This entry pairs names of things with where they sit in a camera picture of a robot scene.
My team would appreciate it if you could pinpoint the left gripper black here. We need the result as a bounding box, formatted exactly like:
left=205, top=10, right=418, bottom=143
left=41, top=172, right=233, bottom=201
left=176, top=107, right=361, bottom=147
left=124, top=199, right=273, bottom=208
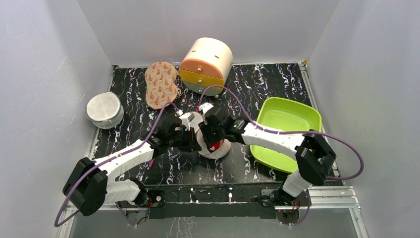
left=168, top=127, right=201, bottom=153

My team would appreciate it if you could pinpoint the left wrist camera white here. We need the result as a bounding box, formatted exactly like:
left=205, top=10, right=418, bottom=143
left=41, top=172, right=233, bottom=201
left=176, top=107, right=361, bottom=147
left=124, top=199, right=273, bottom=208
left=179, top=112, right=201, bottom=133

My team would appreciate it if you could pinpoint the aluminium frame rail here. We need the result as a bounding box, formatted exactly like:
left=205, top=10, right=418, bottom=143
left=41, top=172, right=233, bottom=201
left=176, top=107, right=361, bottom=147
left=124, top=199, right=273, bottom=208
left=275, top=185, right=361, bottom=211

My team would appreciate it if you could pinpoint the red bra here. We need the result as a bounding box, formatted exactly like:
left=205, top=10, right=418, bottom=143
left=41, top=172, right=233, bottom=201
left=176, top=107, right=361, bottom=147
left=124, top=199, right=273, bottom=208
left=207, top=141, right=222, bottom=153

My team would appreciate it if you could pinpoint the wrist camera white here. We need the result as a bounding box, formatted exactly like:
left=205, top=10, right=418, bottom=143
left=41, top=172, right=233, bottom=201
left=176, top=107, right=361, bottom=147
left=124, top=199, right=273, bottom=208
left=179, top=112, right=201, bottom=133
left=198, top=102, right=213, bottom=116

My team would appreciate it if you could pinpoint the peach patterned fabric pouch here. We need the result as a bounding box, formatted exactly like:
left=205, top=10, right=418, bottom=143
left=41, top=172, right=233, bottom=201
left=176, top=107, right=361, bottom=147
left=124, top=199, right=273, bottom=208
left=144, top=61, right=178, bottom=110

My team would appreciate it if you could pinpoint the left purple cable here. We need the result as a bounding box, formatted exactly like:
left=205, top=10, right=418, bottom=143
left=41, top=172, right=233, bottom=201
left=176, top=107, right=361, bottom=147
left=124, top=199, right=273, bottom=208
left=54, top=101, right=181, bottom=228

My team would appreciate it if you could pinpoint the pink white marker pen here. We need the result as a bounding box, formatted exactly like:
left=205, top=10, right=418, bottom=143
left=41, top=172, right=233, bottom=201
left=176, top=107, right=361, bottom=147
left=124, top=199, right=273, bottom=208
left=148, top=159, right=155, bottom=169

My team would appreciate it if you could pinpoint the white mesh laundry bag beige zipper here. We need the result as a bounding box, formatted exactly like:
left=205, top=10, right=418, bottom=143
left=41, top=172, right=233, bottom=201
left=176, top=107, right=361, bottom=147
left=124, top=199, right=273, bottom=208
left=195, top=114, right=231, bottom=160

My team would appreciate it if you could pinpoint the green plastic basin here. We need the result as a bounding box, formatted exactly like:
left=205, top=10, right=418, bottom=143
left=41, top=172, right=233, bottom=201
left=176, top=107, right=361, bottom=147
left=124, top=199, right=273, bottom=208
left=250, top=97, right=322, bottom=174

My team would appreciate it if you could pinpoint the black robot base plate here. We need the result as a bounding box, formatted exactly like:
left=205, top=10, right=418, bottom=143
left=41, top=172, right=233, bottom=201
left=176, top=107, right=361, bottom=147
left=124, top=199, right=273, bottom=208
left=145, top=182, right=281, bottom=219

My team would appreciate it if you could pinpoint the white mesh laundry bag grey trim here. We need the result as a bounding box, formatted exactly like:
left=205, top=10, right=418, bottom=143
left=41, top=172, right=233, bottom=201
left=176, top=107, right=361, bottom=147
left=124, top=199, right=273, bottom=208
left=86, top=92, right=124, bottom=129

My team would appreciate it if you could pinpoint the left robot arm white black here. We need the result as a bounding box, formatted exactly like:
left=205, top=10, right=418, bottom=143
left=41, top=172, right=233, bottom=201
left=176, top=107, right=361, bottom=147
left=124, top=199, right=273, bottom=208
left=63, top=112, right=204, bottom=216

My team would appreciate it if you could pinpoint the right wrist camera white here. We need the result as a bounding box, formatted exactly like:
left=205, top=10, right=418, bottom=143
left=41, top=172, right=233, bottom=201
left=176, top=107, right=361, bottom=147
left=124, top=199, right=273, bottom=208
left=198, top=102, right=213, bottom=116

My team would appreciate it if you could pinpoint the round drawer cabinet orange yellow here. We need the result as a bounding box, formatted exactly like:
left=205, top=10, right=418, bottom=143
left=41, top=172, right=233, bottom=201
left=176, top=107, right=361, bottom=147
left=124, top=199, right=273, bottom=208
left=180, top=37, right=233, bottom=98

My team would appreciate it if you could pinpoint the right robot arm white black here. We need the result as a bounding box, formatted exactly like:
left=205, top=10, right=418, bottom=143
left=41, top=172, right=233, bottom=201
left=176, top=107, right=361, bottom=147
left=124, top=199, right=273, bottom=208
left=198, top=103, right=336, bottom=205

